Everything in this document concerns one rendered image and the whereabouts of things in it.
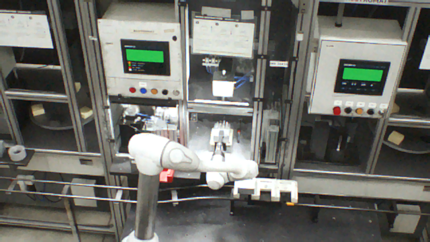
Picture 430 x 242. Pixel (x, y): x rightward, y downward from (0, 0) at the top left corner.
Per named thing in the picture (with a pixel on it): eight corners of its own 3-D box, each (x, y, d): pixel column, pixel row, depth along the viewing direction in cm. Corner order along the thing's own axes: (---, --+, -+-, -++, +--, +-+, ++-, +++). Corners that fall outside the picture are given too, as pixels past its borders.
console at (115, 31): (106, 98, 272) (95, 22, 243) (119, 70, 294) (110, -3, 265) (181, 103, 269) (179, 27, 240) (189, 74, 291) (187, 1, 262)
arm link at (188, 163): (203, 152, 233) (178, 144, 237) (191, 145, 216) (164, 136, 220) (194, 178, 231) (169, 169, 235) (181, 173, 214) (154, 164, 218)
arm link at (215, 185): (210, 174, 287) (232, 171, 284) (207, 193, 275) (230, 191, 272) (205, 160, 281) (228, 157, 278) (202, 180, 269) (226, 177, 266)
